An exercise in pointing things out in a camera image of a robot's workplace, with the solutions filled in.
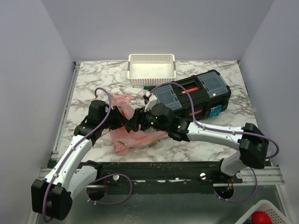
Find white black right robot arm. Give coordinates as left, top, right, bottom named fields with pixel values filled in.
left=125, top=103, right=269, bottom=183

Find pink plastic bag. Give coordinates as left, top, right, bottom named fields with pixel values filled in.
left=110, top=94, right=168, bottom=155

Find red ball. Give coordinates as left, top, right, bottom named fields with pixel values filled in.
left=251, top=211, right=272, bottom=224

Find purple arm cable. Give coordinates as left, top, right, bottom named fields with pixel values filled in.
left=42, top=88, right=133, bottom=222
left=150, top=81, right=281, bottom=203

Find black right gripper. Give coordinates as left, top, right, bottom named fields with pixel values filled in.
left=124, top=105, right=169, bottom=133

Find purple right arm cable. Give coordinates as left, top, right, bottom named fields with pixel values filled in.
left=150, top=81, right=281, bottom=203

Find aluminium rail front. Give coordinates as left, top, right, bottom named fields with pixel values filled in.
left=241, top=166, right=285, bottom=185

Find white perforated plastic basket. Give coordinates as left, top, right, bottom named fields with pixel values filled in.
left=127, top=54, right=176, bottom=86

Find black toolbox clear lids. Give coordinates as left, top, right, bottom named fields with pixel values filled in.
left=153, top=70, right=231, bottom=120

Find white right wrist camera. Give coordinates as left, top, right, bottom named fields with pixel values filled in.
left=143, top=91, right=157, bottom=112

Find green handled screwdriver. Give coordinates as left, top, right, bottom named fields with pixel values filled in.
left=134, top=86, right=156, bottom=91

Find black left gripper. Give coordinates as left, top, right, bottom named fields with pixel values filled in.
left=100, top=105, right=128, bottom=130

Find white basket bottom right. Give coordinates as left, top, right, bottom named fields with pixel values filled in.
left=235, top=200, right=291, bottom=224

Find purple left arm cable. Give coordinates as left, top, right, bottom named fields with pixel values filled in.
left=42, top=88, right=133, bottom=222

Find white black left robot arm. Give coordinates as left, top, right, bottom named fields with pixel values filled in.
left=31, top=100, right=127, bottom=220

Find aluminium rail left edge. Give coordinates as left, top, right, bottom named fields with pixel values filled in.
left=50, top=62, right=81, bottom=160

